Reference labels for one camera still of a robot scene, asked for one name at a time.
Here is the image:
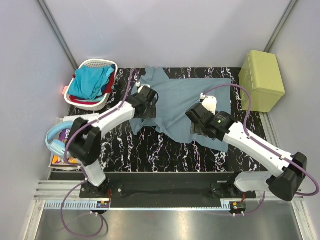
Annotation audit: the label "grey-blue t shirt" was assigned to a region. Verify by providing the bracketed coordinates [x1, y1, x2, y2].
[130, 67, 231, 152]

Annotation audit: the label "white laundry basket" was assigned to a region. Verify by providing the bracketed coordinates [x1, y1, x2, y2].
[64, 59, 118, 111]

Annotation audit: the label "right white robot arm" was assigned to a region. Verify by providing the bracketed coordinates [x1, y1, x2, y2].
[185, 103, 307, 202]

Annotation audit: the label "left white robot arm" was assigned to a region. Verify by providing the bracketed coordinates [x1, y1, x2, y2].
[65, 85, 159, 198]

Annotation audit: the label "white paper stack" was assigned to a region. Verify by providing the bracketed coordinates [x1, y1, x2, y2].
[48, 113, 99, 171]

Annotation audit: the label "black marble mat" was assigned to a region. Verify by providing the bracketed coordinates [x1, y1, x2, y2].
[48, 67, 288, 181]

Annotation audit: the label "teal t shirt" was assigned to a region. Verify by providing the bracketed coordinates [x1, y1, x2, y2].
[67, 65, 115, 101]

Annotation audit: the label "green box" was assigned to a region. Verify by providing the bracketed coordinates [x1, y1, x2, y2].
[238, 50, 286, 113]

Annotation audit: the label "pink cube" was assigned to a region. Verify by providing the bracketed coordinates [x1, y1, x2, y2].
[61, 86, 68, 95]

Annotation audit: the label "right controller board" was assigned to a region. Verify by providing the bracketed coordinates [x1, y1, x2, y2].
[232, 201, 246, 210]

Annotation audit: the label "controller board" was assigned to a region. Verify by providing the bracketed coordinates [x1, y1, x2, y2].
[232, 201, 246, 210]
[97, 201, 111, 209]

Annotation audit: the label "light blue headphones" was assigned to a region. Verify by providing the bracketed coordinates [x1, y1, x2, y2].
[45, 121, 73, 159]

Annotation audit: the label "purple orange book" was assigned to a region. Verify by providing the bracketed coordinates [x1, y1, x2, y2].
[50, 129, 78, 167]

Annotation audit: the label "left controller board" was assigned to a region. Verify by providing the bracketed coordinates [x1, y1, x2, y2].
[97, 201, 111, 209]

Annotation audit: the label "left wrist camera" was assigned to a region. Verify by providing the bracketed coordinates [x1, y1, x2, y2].
[135, 82, 151, 93]

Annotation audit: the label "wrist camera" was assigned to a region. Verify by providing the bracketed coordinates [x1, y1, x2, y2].
[200, 92, 217, 115]
[135, 82, 151, 93]

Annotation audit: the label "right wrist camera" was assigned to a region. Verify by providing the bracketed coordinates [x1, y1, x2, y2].
[200, 92, 217, 115]

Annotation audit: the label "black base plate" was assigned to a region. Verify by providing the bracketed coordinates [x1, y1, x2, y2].
[79, 172, 256, 210]

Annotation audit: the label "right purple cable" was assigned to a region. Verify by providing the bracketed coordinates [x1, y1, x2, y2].
[201, 83, 320, 216]

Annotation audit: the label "purple cable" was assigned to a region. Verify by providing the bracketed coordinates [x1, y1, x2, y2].
[201, 83, 320, 216]
[61, 67, 141, 237]

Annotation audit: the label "slotted cable duct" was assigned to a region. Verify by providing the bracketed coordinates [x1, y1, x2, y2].
[44, 200, 98, 210]

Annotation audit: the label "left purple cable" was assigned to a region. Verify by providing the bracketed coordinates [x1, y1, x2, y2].
[61, 67, 141, 237]

